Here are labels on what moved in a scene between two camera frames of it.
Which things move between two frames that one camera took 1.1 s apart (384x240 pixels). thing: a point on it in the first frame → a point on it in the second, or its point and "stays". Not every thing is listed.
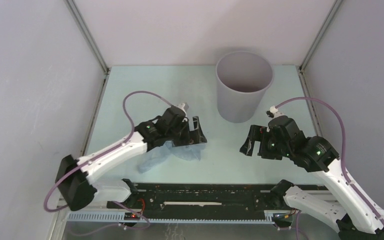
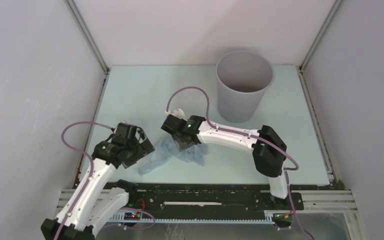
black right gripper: (258, 133) → (182, 144)
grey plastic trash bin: (242, 77) stays
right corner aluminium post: (336, 5) stays
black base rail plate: (198, 200) stays
